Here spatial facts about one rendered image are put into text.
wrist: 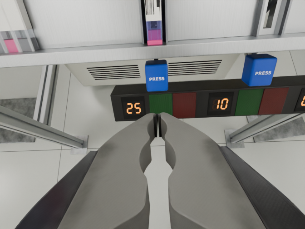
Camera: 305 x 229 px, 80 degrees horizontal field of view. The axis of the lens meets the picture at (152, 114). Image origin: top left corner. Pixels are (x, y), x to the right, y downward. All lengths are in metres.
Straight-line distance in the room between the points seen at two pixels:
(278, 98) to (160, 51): 0.16
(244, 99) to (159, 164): 0.67
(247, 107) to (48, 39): 0.24
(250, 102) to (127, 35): 0.17
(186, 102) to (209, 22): 0.09
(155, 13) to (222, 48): 0.07
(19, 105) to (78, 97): 0.31
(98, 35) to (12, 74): 1.14
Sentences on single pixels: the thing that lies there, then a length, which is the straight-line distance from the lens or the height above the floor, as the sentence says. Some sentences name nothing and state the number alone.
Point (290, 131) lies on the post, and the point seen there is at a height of 0.01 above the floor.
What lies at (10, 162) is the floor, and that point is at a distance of 1.15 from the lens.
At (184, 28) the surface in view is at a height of 0.73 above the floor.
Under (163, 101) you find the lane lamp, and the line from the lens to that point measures 0.23.
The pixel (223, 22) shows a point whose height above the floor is 0.73.
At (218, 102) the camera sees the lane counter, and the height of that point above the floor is 0.66.
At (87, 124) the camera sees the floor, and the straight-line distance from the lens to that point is 0.98.
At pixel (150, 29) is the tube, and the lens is 0.18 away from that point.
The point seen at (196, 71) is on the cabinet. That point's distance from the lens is 0.86.
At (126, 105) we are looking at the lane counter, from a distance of 0.24.
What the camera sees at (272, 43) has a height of 0.73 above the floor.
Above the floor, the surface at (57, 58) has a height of 0.73.
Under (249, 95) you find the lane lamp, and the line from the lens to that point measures 0.26.
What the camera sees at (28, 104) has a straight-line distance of 1.17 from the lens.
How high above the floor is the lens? 0.88
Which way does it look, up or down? 72 degrees down
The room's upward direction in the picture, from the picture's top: 11 degrees counter-clockwise
